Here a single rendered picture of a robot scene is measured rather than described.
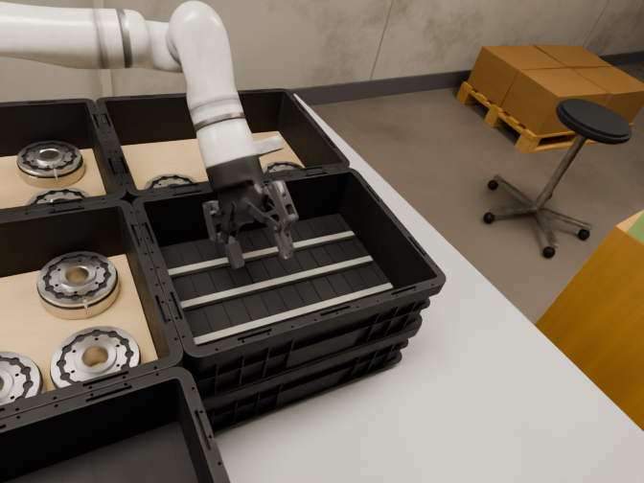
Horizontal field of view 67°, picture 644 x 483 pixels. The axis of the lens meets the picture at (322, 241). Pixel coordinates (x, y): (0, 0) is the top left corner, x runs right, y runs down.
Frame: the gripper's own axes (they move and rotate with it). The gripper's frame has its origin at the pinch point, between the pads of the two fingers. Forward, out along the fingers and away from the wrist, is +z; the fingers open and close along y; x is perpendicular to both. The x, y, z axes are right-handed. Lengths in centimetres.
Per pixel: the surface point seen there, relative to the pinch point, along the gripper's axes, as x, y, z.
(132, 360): -17.3, -10.2, 6.8
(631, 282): 121, 39, 49
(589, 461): 29, 31, 49
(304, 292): 10.0, -2.0, 8.4
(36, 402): -30.3, -7.3, 5.0
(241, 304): 1.4, -7.7, 6.6
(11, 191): -8.2, -41.8, -21.0
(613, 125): 200, 42, 4
